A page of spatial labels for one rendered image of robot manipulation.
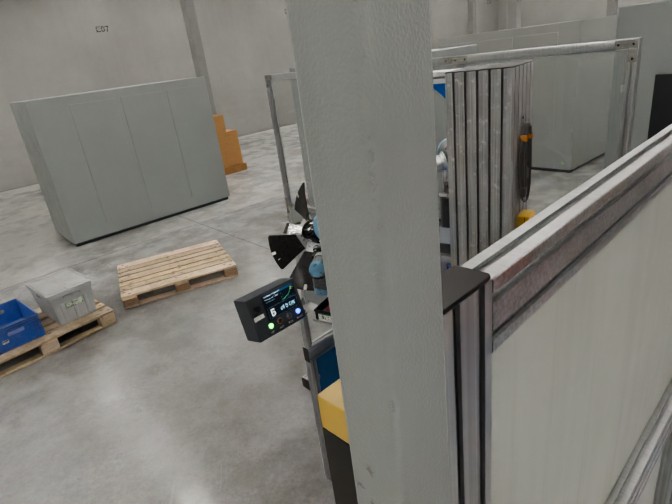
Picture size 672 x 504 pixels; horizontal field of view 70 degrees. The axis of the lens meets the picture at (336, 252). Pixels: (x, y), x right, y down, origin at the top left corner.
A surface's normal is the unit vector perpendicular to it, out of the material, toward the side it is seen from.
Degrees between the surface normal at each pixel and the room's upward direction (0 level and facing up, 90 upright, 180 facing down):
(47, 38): 90
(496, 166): 90
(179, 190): 90
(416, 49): 90
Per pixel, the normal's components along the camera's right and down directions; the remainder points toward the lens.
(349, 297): -0.71, 0.35
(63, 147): 0.66, 0.22
